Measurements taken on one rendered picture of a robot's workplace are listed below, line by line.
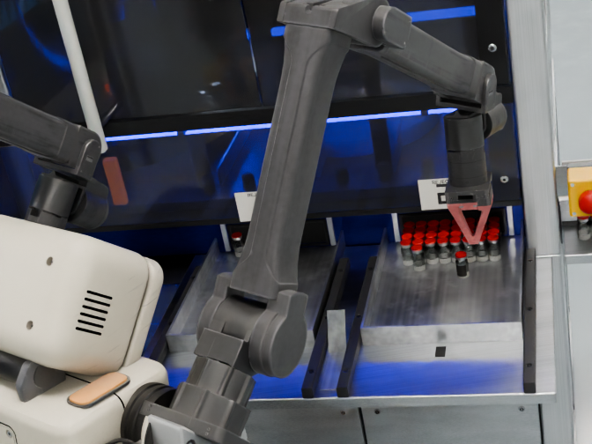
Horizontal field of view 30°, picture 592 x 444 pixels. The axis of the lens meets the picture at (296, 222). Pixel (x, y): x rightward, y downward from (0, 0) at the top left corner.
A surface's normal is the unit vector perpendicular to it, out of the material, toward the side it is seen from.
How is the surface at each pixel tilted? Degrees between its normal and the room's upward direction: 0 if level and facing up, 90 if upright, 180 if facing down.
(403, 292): 0
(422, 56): 98
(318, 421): 90
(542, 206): 90
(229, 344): 37
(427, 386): 0
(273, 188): 58
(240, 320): 28
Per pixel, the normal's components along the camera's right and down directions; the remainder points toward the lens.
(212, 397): 0.04, -0.26
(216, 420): 0.38, -0.11
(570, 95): -0.17, -0.88
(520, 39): -0.18, 0.48
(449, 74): 0.83, 0.26
